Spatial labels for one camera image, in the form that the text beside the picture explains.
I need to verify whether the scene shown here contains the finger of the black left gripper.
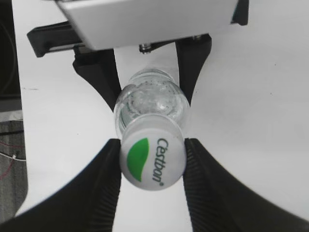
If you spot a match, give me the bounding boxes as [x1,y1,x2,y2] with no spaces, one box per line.
[72,47,121,111]
[175,34,212,103]

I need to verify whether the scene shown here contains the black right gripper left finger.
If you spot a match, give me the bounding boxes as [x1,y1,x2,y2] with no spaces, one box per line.
[0,139,121,232]

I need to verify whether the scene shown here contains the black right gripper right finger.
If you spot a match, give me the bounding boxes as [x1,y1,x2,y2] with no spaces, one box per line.
[183,138,309,232]

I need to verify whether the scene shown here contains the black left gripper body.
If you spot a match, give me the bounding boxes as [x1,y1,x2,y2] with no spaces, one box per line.
[26,0,249,58]

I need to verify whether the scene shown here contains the clear Cestbon water bottle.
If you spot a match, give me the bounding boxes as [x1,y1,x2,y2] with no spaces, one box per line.
[113,69,191,138]

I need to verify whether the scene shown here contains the white green bottle cap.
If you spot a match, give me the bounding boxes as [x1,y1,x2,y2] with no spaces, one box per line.
[119,114,186,191]

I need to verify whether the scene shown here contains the dark equipment beside table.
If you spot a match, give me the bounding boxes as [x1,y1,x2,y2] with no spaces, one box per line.
[0,0,28,222]

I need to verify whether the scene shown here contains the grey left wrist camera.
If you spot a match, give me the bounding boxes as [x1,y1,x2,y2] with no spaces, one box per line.
[55,0,238,50]

